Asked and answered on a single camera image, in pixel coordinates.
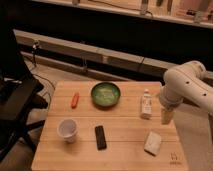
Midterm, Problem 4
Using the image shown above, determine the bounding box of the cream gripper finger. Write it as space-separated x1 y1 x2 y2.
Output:
161 108 174 124

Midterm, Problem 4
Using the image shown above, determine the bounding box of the black eraser block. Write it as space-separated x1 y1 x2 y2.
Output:
95 125 107 150

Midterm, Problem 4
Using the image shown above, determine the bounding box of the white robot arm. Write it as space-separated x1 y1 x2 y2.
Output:
159 61 213 124

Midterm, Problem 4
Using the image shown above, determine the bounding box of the white sponge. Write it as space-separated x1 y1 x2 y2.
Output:
144 131 162 156

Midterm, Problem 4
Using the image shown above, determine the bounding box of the white glue bottle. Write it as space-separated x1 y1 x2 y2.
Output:
141 89 152 119

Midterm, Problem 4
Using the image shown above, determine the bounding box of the green bowl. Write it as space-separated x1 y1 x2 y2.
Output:
91 82 121 107

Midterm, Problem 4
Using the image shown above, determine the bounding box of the orange carrot toy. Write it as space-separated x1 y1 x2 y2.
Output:
71 93 79 109

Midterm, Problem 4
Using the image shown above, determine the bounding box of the white paper cup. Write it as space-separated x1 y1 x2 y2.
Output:
57 119 77 143

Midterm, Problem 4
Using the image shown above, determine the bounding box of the black office chair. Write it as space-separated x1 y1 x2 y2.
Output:
0 27 48 162

